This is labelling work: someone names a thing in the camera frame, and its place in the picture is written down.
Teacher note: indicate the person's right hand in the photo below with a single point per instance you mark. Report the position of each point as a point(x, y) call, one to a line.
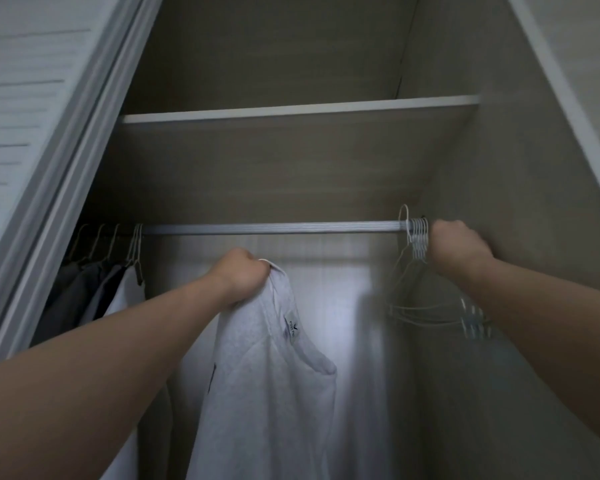
point(458, 250)

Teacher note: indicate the person's left hand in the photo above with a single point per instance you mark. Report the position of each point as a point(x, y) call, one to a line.
point(240, 277)

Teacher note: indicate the white t-shirt with script print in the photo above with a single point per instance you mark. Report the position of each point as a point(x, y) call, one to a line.
point(130, 293)

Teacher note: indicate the small cream t-shirt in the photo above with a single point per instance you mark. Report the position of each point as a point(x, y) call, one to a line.
point(270, 395)

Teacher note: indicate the grey two-tone jacket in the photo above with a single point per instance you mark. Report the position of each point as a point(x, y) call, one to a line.
point(62, 297)

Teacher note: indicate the person's left forearm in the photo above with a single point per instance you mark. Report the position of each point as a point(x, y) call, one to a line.
point(80, 395)

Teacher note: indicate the person's right forearm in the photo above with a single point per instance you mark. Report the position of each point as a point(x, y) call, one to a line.
point(550, 325)

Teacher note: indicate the bunch of white hangers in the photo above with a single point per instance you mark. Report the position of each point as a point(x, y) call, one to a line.
point(418, 235)

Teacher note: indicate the closet rod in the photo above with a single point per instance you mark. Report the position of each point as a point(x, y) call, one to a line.
point(280, 228)

